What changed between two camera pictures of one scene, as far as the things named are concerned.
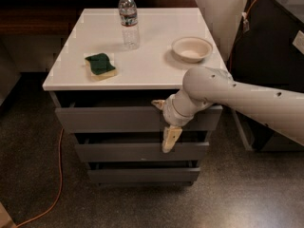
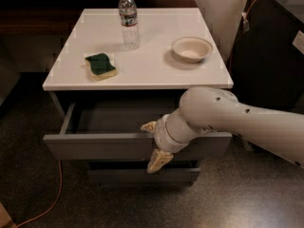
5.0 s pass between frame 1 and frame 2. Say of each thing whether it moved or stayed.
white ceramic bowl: stayed
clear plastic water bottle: stayed
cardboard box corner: stayed
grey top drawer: moved
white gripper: moved
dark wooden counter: stayed
